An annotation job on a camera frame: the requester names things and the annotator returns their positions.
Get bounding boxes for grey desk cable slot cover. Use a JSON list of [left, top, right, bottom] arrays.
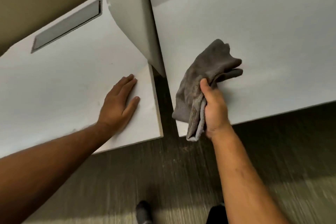
[[31, 0, 103, 54]]

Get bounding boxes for person's right forearm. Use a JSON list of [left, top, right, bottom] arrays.
[[210, 124, 290, 224]]

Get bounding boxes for person's right hand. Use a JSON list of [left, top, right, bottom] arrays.
[[200, 78, 233, 141]]

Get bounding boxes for person's left forearm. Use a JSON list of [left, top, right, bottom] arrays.
[[0, 121, 117, 224]]

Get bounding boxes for black trouser leg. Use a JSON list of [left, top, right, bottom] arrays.
[[206, 204, 228, 224]]

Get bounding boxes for grey microfibre cloth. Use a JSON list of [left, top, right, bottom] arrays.
[[172, 39, 244, 142]]

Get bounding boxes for person's left hand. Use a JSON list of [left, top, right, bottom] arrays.
[[97, 74, 140, 135]]

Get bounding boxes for dark grey shoe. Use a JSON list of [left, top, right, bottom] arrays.
[[136, 200, 153, 224]]

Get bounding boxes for white desk divider panel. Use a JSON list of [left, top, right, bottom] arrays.
[[104, 0, 166, 78]]

